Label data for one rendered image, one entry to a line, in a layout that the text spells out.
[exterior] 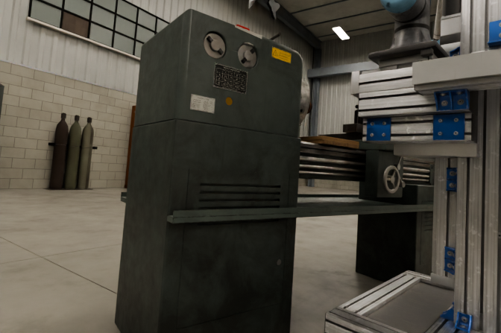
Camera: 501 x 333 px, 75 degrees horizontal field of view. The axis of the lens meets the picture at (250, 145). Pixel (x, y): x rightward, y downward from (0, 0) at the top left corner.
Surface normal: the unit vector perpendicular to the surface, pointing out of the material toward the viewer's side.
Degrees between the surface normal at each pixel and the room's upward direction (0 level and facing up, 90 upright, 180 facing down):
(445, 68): 90
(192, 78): 90
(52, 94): 90
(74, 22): 90
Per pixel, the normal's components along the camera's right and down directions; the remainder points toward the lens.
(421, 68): -0.69, -0.10
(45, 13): 0.81, 0.01
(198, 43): 0.60, -0.01
